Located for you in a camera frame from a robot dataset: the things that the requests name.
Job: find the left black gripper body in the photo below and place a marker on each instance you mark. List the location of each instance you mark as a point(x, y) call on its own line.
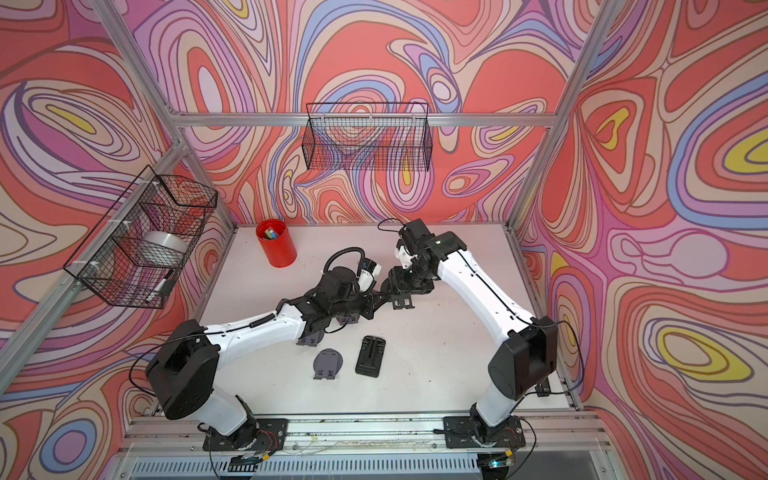
point(355, 304)

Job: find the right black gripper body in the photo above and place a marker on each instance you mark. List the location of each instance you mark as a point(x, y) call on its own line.
point(412, 281)

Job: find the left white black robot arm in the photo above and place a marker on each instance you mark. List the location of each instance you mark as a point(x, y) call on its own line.
point(183, 372)

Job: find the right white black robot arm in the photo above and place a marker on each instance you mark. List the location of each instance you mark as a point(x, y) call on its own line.
point(526, 345)

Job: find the grey folded phone stand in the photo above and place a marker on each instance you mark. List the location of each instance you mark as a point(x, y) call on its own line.
point(311, 340)
point(327, 364)

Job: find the black rectangular phone stand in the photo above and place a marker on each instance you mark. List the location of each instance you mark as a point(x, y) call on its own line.
point(370, 356)

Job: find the red cylindrical pen cup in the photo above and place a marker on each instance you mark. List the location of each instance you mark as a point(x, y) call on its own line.
point(277, 244)

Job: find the white marker in basket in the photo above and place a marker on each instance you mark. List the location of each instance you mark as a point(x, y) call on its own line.
point(159, 293)

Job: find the rear black wire basket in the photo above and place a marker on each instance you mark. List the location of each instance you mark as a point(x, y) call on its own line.
point(368, 136)

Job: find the black wire basket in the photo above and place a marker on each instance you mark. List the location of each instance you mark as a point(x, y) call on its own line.
point(138, 256)
point(368, 136)

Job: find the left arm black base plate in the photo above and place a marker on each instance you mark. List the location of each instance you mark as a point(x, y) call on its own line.
point(262, 435)

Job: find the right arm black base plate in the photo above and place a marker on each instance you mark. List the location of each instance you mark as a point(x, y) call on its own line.
point(464, 432)

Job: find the left black wire basket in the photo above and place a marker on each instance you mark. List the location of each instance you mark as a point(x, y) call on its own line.
point(138, 256)

